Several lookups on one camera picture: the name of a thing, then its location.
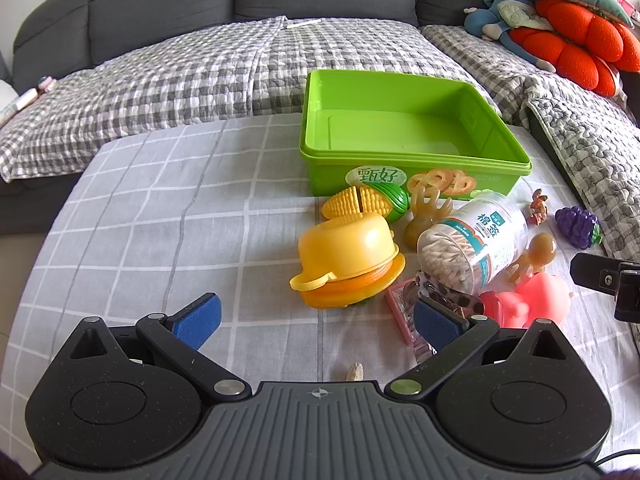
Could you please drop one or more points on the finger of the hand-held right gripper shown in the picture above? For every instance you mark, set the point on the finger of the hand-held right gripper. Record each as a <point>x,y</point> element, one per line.
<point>595,272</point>

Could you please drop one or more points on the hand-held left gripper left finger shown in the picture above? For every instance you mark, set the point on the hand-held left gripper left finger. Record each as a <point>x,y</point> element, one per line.
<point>197,320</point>

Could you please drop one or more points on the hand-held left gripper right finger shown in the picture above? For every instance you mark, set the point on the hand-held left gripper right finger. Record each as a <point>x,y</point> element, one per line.
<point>437,322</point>

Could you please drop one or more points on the purple toy grape bunch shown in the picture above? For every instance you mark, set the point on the purple toy grape bunch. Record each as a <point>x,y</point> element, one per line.
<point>577,225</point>

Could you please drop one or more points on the pink toy pig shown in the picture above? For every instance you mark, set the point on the pink toy pig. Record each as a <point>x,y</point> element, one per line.
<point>540,295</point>

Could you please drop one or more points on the amber hand-shaped toy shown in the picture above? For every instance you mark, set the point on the amber hand-shaped toy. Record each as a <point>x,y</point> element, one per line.
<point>540,250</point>
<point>425,215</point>

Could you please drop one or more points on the orange animal figurine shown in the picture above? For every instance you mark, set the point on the orange animal figurine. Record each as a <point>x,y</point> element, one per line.
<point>538,207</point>

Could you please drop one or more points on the clear cotton swab jar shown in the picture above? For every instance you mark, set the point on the clear cotton swab jar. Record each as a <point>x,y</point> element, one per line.
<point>480,240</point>

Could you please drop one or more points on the yellow toy corn half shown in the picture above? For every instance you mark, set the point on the yellow toy corn half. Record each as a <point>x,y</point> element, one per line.
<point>342,202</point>

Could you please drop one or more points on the green plastic box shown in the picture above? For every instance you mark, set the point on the green plastic box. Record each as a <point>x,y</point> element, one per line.
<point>400,125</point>

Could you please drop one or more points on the leopard-print hair clip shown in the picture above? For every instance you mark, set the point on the leopard-print hair clip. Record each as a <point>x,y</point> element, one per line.
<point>450,296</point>

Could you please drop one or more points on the small pink box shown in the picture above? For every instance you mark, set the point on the small pink box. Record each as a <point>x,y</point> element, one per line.
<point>400,305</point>

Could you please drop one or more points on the small beige object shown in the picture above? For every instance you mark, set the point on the small beige object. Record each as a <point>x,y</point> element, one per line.
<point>355,372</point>

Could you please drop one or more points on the grey grid-pattern sheet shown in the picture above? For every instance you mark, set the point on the grey grid-pattern sheet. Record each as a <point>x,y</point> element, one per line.
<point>150,210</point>

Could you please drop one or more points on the green-ended toy corn half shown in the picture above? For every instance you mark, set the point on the green-ended toy corn half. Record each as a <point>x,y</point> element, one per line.
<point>385,200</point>

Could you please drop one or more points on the grey quilted checked blanket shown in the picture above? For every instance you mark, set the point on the grey quilted checked blanket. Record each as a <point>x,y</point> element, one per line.
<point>575,125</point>

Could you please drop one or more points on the orange pumpkin cushion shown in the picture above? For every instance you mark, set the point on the orange pumpkin cushion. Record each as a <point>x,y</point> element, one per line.
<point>585,35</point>

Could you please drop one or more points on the grey gingham blanket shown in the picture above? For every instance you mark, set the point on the grey gingham blanket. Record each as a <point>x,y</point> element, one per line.
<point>175,80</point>

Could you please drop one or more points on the blue plush toy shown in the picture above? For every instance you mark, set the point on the blue plush toy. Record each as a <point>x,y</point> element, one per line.
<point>487,20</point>

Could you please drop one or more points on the white tube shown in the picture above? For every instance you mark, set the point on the white tube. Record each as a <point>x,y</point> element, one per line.
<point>20,105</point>

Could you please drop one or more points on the small pink object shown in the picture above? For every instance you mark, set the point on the small pink object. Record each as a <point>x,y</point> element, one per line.
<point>46,84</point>

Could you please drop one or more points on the white strip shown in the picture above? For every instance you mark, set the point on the white strip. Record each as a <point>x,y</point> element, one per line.
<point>302,24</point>

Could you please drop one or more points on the grey sofa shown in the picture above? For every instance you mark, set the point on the grey sofa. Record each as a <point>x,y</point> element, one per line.
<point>160,0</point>

